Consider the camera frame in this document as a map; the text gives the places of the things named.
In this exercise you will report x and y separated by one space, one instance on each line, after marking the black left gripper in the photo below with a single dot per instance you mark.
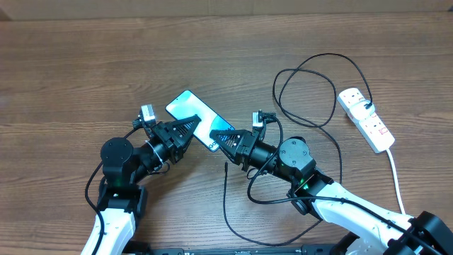
167 134

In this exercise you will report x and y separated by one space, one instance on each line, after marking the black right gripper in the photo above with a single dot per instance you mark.
245 139

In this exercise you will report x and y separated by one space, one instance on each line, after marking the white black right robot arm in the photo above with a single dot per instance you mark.
372 229

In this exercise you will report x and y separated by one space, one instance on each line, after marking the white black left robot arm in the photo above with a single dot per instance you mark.
122 201

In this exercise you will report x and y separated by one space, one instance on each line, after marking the white USB charger plug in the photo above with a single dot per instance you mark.
361 111

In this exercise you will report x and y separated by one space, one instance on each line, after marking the white power strip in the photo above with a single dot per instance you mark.
366 119

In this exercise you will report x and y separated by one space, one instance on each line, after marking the cardboard backdrop panel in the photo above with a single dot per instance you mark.
32 10

